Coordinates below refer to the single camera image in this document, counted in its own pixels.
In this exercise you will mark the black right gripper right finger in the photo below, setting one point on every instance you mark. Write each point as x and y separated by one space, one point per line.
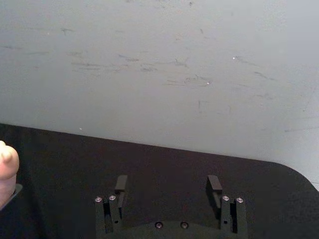
230 211

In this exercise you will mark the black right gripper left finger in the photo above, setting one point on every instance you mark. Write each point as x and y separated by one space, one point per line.
112 211

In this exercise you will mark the person's hand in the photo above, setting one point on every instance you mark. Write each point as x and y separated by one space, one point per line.
6 164

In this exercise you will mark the black table cloth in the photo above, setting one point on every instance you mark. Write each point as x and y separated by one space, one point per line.
159 189

